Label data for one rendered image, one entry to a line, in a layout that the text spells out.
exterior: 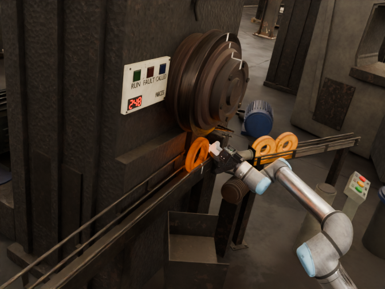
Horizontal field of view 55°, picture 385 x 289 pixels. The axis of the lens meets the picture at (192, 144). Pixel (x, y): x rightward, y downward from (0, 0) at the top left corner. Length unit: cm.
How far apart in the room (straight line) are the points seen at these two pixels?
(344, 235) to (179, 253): 63
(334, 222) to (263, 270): 93
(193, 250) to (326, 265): 50
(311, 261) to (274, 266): 95
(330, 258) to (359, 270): 119
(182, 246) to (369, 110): 305
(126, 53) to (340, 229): 103
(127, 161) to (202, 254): 46
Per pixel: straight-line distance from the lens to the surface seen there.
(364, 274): 273
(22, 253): 225
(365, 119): 422
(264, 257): 250
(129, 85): 135
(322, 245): 154
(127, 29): 130
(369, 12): 415
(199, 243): 153
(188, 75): 149
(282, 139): 219
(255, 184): 185
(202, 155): 188
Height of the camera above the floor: 161
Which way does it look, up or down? 26 degrees down
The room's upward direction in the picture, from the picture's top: 10 degrees clockwise
